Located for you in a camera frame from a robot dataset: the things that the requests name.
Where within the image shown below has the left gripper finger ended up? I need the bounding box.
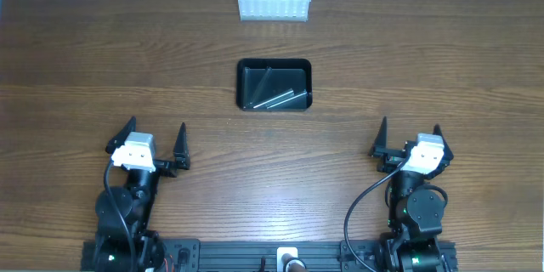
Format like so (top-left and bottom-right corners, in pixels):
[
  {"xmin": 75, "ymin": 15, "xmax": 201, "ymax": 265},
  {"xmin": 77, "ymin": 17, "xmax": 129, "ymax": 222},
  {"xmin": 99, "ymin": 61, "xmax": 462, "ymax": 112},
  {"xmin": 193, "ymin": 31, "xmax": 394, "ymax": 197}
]
[
  {"xmin": 105, "ymin": 116, "xmax": 138, "ymax": 156},
  {"xmin": 173, "ymin": 122, "xmax": 192, "ymax": 171}
]

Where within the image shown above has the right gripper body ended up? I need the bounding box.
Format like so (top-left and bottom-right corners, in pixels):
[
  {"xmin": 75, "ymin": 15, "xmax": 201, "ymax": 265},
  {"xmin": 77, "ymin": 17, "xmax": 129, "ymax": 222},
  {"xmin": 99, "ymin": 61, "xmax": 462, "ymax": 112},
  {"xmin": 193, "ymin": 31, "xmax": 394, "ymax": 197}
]
[{"xmin": 377, "ymin": 147, "xmax": 411, "ymax": 174}]

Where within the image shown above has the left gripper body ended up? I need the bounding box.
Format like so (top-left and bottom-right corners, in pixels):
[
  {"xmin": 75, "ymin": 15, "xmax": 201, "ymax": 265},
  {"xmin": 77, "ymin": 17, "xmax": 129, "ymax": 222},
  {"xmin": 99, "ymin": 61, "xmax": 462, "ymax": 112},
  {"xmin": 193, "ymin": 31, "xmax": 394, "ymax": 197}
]
[{"xmin": 152, "ymin": 159, "xmax": 180, "ymax": 179}]

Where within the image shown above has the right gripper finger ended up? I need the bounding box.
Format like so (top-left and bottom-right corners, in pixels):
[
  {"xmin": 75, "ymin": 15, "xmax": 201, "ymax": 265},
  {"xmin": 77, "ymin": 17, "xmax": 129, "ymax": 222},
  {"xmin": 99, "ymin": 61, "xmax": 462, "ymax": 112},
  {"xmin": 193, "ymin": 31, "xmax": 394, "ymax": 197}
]
[
  {"xmin": 368, "ymin": 116, "xmax": 388, "ymax": 157},
  {"xmin": 432, "ymin": 123, "xmax": 455, "ymax": 165}
]

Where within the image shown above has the black tray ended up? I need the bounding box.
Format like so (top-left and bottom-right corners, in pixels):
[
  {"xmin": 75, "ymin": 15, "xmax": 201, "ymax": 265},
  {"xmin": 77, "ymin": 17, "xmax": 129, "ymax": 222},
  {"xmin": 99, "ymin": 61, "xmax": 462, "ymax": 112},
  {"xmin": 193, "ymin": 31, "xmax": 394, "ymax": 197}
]
[{"xmin": 235, "ymin": 57, "xmax": 314, "ymax": 113}]

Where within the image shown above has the white test tube rack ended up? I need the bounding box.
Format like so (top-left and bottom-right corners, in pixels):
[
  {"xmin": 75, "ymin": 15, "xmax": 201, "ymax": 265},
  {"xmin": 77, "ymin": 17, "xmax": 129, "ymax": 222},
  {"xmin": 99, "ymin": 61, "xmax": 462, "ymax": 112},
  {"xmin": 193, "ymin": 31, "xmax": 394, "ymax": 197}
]
[{"xmin": 237, "ymin": 0, "xmax": 313, "ymax": 23}]

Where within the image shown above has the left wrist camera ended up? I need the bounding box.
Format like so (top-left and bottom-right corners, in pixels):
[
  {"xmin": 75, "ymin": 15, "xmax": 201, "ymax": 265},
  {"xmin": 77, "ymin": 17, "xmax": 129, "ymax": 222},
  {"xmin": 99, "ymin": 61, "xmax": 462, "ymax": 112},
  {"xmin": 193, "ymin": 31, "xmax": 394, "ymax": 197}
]
[{"xmin": 110, "ymin": 131, "xmax": 157, "ymax": 173}]

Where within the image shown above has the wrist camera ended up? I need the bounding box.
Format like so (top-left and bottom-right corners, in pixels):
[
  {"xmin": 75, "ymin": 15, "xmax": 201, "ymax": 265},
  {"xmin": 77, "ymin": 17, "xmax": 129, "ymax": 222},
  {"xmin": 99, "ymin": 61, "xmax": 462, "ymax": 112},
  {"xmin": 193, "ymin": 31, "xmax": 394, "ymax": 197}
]
[
  {"xmin": 110, "ymin": 131, "xmax": 157, "ymax": 173},
  {"xmin": 405, "ymin": 133, "xmax": 445, "ymax": 175}
]

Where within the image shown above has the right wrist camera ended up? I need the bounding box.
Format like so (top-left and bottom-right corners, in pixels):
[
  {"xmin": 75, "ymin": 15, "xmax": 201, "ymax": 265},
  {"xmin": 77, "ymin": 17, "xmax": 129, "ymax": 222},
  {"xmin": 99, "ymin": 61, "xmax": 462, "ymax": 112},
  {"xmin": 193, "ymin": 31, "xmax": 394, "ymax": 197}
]
[{"xmin": 405, "ymin": 133, "xmax": 445, "ymax": 175}]

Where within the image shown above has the black cable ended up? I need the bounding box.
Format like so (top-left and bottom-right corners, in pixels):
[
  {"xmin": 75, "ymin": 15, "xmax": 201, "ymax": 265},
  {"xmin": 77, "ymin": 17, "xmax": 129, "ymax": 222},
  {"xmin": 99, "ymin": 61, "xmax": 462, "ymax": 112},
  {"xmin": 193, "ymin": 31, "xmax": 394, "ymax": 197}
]
[
  {"xmin": 343, "ymin": 156, "xmax": 411, "ymax": 272},
  {"xmin": 103, "ymin": 160, "xmax": 138, "ymax": 272}
]

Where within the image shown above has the mounting rail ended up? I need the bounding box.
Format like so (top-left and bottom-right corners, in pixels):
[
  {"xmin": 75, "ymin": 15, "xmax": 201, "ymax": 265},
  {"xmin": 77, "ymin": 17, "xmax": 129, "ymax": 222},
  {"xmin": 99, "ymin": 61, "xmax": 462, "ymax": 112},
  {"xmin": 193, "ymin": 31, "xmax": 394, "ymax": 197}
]
[{"xmin": 80, "ymin": 238, "xmax": 459, "ymax": 272}]

